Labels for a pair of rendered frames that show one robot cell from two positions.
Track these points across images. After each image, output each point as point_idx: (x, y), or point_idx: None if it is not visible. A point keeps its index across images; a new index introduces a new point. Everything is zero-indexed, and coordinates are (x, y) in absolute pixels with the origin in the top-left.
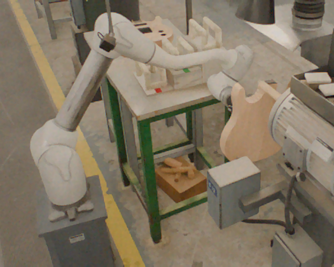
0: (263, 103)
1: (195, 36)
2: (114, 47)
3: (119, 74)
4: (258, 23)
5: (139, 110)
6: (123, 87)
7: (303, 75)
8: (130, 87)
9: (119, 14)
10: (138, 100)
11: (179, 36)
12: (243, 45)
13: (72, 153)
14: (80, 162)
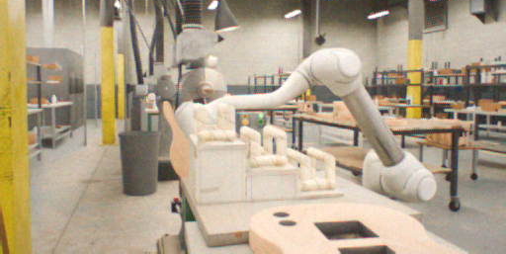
0: None
1: (221, 142)
2: (315, 42)
3: (368, 197)
4: (229, 30)
5: (319, 171)
6: (351, 186)
7: (209, 58)
8: (340, 185)
9: (330, 49)
10: (323, 176)
11: (254, 130)
12: (186, 102)
13: (370, 151)
14: (364, 162)
